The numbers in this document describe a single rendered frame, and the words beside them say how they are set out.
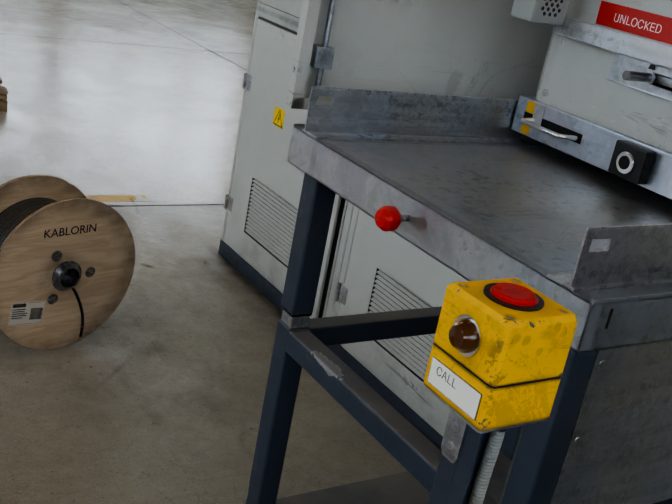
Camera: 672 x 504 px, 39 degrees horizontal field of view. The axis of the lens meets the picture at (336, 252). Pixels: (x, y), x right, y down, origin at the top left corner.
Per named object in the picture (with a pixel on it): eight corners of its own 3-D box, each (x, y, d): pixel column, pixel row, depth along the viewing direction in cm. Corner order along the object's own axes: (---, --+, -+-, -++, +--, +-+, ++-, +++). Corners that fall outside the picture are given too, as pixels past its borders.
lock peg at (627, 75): (628, 84, 133) (636, 57, 132) (617, 81, 135) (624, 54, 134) (657, 87, 137) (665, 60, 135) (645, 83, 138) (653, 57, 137)
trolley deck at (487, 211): (577, 353, 96) (594, 300, 94) (286, 161, 143) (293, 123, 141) (910, 305, 133) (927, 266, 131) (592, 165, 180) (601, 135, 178)
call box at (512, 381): (477, 436, 74) (509, 321, 71) (418, 386, 81) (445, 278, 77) (550, 422, 79) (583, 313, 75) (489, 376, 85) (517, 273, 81)
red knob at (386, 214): (383, 235, 115) (389, 211, 114) (369, 225, 118) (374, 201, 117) (412, 234, 118) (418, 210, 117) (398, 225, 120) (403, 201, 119)
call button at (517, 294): (508, 321, 74) (513, 303, 73) (476, 300, 77) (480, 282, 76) (544, 317, 76) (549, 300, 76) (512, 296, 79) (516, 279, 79)
